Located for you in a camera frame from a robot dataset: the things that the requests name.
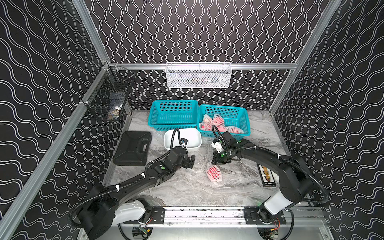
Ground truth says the right teal plastic basket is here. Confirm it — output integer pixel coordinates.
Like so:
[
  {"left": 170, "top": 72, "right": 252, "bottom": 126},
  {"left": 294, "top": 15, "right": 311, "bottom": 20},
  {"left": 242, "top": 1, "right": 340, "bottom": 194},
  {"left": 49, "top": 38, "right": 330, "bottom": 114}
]
[{"left": 197, "top": 105, "right": 251, "bottom": 140}]

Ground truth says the black wire wall basket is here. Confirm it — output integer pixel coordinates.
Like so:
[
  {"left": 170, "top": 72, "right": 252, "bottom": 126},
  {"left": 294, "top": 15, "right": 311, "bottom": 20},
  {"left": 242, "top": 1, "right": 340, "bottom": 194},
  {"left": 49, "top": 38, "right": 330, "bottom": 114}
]
[{"left": 82, "top": 63, "right": 138, "bottom": 122}]

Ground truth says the netted apple back right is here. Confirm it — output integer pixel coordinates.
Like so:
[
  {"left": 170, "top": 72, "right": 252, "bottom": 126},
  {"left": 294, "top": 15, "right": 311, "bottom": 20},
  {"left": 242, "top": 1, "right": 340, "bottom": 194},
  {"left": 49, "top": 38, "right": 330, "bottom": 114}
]
[{"left": 213, "top": 114, "right": 225, "bottom": 126}]

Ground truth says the white wire wall basket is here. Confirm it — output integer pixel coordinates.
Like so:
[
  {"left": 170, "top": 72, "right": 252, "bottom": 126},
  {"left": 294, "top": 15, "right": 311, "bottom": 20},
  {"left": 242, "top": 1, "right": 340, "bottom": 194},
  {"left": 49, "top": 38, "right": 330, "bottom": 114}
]
[{"left": 165, "top": 62, "right": 233, "bottom": 89}]

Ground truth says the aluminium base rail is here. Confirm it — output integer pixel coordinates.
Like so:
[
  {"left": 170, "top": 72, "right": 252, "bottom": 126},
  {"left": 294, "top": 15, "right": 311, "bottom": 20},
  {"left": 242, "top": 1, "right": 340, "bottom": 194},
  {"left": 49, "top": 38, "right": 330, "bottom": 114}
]
[{"left": 111, "top": 207, "right": 325, "bottom": 228}]

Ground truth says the teal plastic basket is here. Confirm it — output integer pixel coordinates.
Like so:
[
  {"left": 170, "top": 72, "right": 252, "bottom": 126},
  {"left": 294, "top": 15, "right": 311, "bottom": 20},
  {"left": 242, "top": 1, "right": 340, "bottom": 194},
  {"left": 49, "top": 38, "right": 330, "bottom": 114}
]
[
  {"left": 148, "top": 100, "right": 199, "bottom": 132},
  {"left": 197, "top": 105, "right": 251, "bottom": 140}
]

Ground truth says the black plastic tool case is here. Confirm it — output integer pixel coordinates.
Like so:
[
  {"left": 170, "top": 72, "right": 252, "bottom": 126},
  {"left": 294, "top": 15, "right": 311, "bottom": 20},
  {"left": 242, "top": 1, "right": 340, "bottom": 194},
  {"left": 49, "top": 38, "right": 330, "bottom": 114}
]
[{"left": 113, "top": 131, "right": 152, "bottom": 167}]

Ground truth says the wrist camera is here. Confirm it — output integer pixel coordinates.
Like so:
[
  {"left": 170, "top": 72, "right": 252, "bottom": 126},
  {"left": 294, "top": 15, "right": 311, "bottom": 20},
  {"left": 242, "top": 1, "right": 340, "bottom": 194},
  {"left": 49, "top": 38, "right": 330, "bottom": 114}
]
[
  {"left": 211, "top": 141, "right": 224, "bottom": 153},
  {"left": 179, "top": 138, "right": 188, "bottom": 146}
]

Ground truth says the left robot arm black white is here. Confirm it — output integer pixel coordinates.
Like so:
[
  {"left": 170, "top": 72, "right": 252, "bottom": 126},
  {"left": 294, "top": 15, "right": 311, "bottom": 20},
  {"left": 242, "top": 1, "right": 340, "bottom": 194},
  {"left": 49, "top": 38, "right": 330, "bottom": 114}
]
[{"left": 67, "top": 128, "right": 196, "bottom": 240}]

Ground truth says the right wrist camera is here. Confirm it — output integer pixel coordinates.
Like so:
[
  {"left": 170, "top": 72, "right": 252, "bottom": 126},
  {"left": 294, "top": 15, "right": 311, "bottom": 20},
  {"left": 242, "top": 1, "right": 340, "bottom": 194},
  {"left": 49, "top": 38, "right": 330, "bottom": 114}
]
[{"left": 211, "top": 141, "right": 224, "bottom": 153}]

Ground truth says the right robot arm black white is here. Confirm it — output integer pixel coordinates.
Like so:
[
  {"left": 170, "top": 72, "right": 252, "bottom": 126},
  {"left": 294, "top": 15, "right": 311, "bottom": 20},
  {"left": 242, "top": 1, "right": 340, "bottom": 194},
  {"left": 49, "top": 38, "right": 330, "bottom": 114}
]
[{"left": 212, "top": 125, "right": 330, "bottom": 240}]

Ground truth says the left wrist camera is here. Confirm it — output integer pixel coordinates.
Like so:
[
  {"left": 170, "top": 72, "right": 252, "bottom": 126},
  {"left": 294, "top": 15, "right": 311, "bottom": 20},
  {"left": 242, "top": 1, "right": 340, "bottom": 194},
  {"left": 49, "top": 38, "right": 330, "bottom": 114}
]
[{"left": 179, "top": 138, "right": 188, "bottom": 146}]

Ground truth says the object in black basket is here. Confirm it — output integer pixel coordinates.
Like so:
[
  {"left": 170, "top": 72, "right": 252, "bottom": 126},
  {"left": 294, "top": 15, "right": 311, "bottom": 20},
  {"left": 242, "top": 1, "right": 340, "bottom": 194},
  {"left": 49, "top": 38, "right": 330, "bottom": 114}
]
[{"left": 107, "top": 104, "right": 123, "bottom": 120}]

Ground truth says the left teal plastic basket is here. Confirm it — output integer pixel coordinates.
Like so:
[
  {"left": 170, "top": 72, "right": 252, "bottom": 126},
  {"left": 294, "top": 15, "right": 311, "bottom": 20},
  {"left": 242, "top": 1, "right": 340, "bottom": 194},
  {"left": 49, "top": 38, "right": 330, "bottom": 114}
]
[{"left": 148, "top": 100, "right": 199, "bottom": 132}]

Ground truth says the white plastic tray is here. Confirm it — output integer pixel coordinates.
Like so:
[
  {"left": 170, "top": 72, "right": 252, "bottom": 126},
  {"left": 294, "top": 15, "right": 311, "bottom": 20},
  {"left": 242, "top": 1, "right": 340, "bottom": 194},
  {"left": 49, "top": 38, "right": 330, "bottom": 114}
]
[{"left": 164, "top": 128, "right": 202, "bottom": 152}]

